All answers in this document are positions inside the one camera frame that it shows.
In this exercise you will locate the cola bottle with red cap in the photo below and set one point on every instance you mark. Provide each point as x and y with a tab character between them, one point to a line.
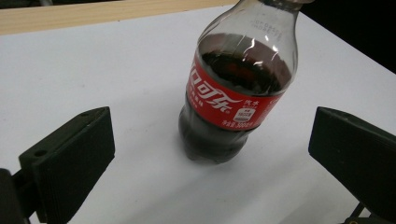
218	105

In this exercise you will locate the white table cover sheet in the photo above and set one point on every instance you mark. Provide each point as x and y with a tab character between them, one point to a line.
93	68

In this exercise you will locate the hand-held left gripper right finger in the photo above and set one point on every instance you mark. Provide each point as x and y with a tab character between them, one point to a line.
355	149

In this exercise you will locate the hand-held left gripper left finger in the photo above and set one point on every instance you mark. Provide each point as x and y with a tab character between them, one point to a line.
71	161

